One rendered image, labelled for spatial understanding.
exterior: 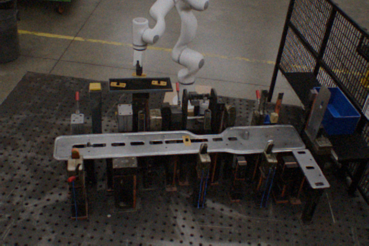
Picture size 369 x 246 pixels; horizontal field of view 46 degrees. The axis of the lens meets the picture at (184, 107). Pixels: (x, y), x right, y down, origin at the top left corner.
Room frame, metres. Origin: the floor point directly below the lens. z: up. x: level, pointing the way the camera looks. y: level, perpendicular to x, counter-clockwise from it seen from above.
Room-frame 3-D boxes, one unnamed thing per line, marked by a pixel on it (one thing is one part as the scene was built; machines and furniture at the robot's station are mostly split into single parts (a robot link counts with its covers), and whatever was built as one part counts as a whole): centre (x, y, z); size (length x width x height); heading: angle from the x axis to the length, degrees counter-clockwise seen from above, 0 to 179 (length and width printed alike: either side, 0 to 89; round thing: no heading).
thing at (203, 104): (2.07, -0.08, 0.94); 0.18 x 0.13 x 0.49; 103
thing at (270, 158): (1.73, -0.47, 0.87); 0.12 x 0.09 x 0.35; 13
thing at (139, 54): (2.13, 0.28, 1.35); 0.10 x 0.07 x 0.11; 177
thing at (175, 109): (2.03, 0.04, 0.89); 0.13 x 0.11 x 0.38; 13
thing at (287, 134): (1.83, -0.01, 1.00); 1.38 x 0.22 x 0.02; 103
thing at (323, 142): (1.88, -0.78, 0.88); 0.08 x 0.08 x 0.36; 13
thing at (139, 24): (2.13, 0.27, 1.50); 0.09 x 0.08 x 0.13; 56
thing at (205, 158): (1.69, -0.13, 0.87); 0.12 x 0.09 x 0.35; 13
